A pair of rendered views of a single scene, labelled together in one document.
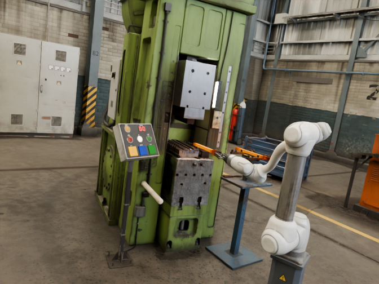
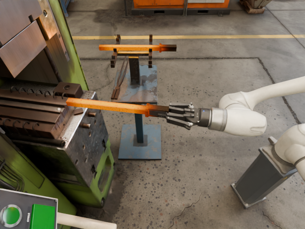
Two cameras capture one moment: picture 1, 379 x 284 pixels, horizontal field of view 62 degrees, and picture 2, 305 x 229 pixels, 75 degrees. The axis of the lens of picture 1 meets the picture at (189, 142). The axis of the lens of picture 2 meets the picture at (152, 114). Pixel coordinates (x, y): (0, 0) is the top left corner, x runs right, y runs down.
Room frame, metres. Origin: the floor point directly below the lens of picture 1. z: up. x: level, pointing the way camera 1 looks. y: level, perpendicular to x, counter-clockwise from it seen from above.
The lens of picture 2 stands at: (2.12, 0.22, 1.67)
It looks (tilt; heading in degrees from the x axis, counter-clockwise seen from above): 49 degrees down; 307
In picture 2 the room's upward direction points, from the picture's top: straight up
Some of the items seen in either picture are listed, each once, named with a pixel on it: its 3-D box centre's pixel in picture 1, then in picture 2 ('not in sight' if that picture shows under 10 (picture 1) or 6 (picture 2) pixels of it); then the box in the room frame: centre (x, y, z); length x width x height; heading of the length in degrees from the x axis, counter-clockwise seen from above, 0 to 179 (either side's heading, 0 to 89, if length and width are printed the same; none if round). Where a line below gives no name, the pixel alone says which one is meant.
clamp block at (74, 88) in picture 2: (202, 152); (68, 92); (2.94, -0.14, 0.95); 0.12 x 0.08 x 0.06; 27
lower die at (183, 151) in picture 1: (179, 147); (22, 112); (2.99, 0.09, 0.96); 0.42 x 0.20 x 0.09; 27
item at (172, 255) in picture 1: (176, 251); (107, 192); (2.76, -0.03, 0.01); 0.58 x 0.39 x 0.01; 117
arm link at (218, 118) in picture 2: (233, 161); (215, 119); (2.22, -0.33, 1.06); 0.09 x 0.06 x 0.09; 117
